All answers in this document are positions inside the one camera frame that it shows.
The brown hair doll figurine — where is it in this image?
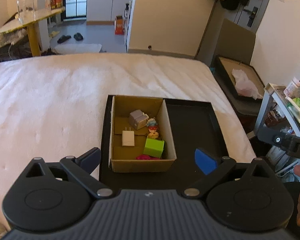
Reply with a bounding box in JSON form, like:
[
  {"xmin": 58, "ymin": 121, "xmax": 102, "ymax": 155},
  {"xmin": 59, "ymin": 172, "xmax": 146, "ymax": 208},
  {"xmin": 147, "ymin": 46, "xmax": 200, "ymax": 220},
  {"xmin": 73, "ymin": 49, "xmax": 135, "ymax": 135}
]
[{"xmin": 147, "ymin": 125, "xmax": 160, "ymax": 139}]

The blue red doll figurine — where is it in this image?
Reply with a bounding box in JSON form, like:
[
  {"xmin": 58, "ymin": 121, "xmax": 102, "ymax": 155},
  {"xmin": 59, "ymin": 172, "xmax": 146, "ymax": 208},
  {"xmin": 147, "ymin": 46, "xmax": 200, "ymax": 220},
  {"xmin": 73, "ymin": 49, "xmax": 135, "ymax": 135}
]
[{"xmin": 146, "ymin": 118, "xmax": 158, "ymax": 127}]

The metal storage shelf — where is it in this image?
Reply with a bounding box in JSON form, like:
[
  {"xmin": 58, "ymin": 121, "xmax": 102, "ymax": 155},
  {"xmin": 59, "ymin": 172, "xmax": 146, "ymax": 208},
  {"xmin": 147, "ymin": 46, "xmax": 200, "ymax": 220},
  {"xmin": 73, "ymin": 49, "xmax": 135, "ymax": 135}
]
[{"xmin": 253, "ymin": 83, "xmax": 300, "ymax": 177}]

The black tray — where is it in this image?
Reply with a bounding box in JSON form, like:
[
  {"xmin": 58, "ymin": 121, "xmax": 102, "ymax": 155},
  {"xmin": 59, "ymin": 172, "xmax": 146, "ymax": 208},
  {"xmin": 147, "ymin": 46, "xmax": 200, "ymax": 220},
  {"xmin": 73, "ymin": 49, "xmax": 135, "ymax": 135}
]
[{"xmin": 99, "ymin": 95, "xmax": 228, "ymax": 192}]

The white power adapter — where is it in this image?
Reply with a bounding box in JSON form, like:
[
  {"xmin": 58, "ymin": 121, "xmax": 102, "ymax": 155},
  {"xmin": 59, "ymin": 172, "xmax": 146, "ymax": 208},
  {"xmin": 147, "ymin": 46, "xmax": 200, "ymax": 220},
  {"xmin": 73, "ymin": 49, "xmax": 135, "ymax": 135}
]
[{"xmin": 122, "ymin": 128, "xmax": 135, "ymax": 147}]

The green box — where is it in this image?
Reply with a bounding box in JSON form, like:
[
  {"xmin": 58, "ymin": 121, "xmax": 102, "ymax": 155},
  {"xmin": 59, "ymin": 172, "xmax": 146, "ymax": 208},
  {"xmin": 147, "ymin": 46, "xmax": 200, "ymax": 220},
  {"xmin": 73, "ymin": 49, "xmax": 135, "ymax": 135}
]
[{"xmin": 143, "ymin": 138, "xmax": 165, "ymax": 158}]

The red small toy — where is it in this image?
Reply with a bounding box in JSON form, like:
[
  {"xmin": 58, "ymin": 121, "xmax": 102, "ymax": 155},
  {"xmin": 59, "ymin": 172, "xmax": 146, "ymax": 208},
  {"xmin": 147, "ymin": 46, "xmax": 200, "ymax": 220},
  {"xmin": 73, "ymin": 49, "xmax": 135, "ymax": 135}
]
[{"xmin": 136, "ymin": 154, "xmax": 160, "ymax": 160}]

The brown cardboard box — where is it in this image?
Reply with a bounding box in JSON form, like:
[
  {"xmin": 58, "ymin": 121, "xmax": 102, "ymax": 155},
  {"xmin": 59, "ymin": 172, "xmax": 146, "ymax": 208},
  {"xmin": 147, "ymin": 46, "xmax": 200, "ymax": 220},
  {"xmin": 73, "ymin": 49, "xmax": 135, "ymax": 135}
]
[{"xmin": 109, "ymin": 95, "xmax": 177, "ymax": 173}]

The white fluffy bed blanket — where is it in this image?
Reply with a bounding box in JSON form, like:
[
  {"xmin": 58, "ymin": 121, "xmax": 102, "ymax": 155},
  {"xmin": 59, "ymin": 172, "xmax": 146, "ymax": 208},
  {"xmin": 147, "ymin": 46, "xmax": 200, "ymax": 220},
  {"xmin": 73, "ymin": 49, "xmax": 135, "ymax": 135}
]
[{"xmin": 0, "ymin": 53, "xmax": 255, "ymax": 224}]

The purple beige toy block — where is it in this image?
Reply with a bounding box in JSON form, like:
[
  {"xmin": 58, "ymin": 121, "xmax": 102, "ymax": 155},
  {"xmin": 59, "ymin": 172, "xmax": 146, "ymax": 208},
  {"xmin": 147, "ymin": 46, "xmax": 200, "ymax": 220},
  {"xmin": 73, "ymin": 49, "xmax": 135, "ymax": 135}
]
[{"xmin": 129, "ymin": 109, "xmax": 149, "ymax": 130}]

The black framed floor box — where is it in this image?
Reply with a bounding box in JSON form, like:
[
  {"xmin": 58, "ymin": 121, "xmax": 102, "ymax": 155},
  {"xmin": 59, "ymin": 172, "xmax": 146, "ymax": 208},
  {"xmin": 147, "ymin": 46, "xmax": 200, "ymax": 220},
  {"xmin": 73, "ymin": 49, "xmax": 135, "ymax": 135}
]
[{"xmin": 213, "ymin": 55, "xmax": 264, "ymax": 116}]

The white plastic bag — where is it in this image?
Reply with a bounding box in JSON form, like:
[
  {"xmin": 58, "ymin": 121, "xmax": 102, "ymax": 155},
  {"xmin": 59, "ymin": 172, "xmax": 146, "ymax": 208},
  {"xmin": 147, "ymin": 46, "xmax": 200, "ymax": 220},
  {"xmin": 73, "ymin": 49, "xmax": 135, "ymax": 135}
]
[{"xmin": 231, "ymin": 69, "xmax": 263, "ymax": 100}]

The white floor mat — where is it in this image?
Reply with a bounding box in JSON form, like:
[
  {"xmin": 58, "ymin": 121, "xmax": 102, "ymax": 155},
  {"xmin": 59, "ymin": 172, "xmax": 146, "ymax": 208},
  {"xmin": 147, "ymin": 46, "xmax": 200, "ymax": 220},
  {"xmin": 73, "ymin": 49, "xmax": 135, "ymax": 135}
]
[{"xmin": 54, "ymin": 44, "xmax": 102, "ymax": 55}]

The right black slipper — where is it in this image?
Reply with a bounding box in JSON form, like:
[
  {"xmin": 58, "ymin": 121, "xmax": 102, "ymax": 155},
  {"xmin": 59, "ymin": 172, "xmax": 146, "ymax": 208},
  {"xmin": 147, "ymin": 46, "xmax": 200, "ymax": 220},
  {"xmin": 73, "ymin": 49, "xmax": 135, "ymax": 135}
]
[{"xmin": 74, "ymin": 33, "xmax": 84, "ymax": 41}]

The black slipper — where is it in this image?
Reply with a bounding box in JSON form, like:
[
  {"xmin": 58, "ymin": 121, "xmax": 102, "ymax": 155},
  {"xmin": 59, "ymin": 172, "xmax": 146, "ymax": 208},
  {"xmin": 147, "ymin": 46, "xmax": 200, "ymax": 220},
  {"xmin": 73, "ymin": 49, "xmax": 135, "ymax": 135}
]
[
  {"xmin": 57, "ymin": 35, "xmax": 71, "ymax": 44},
  {"xmin": 74, "ymin": 33, "xmax": 84, "ymax": 41}
]

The left black slipper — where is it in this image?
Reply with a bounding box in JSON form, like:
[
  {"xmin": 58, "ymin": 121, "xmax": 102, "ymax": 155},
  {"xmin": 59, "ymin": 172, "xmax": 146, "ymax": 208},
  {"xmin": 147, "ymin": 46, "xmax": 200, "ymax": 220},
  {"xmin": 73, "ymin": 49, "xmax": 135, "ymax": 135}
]
[{"xmin": 57, "ymin": 35, "xmax": 71, "ymax": 44}]

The black stool with clutter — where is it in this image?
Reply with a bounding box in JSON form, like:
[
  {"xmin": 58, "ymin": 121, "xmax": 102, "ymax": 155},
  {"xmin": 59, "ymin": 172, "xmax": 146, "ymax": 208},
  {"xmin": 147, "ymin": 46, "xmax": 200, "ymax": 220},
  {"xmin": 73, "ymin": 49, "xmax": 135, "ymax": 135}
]
[{"xmin": 0, "ymin": 28, "xmax": 32, "ymax": 62}]

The orange carton box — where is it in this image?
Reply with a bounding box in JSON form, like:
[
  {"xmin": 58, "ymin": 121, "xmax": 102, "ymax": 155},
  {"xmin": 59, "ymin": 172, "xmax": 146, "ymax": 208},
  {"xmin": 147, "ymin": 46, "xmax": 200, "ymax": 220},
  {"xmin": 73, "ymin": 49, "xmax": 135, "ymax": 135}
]
[{"xmin": 114, "ymin": 15, "xmax": 125, "ymax": 35}]

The round yellow side table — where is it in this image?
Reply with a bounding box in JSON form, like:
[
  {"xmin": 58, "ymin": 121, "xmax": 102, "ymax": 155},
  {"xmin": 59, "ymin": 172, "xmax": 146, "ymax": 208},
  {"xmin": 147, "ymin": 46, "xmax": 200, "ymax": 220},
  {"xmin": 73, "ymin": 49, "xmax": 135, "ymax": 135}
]
[{"xmin": 0, "ymin": 7, "xmax": 65, "ymax": 57}]

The white kitchen cabinet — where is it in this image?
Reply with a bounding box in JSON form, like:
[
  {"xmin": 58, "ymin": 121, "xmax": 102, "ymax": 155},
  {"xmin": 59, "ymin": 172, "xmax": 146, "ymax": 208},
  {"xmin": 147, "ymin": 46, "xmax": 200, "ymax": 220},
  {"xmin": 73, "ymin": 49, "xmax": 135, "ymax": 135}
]
[{"xmin": 86, "ymin": 0, "xmax": 132, "ymax": 25}]

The clear glass jar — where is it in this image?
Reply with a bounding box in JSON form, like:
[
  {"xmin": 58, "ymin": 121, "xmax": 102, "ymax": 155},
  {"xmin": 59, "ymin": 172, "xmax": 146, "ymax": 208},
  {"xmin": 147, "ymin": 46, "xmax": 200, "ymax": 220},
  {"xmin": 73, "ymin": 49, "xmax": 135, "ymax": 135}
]
[{"xmin": 17, "ymin": 0, "xmax": 35, "ymax": 24}]

